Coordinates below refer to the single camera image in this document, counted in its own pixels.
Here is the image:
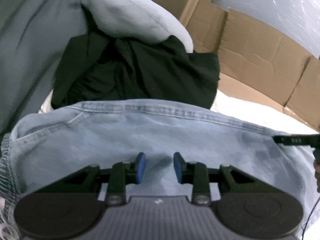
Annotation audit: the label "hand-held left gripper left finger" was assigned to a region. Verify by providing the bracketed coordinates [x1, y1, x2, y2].
[32, 152, 147, 206]

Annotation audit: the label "black crumpled garment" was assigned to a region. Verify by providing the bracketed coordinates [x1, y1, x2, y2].
[51, 34, 220, 110]

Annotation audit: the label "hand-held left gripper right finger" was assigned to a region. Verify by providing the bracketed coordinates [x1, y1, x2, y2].
[173, 152, 287, 206]

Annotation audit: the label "dark green cloth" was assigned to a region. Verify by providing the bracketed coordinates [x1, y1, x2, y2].
[0, 0, 88, 135]

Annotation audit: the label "flat cardboard sheet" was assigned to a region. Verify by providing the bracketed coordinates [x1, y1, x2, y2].
[125, 0, 320, 132]

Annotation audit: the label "light grey garment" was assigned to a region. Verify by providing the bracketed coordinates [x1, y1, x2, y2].
[76, 0, 194, 53]

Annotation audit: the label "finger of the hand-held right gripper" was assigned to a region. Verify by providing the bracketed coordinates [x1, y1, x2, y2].
[274, 134, 320, 147]

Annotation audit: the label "bear print bedsheet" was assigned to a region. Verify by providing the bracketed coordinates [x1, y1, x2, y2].
[210, 90, 320, 137]

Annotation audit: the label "blue denim pants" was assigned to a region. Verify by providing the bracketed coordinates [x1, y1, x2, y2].
[0, 99, 320, 240]

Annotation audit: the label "grey upright panel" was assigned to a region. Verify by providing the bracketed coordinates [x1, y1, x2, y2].
[212, 0, 320, 59]

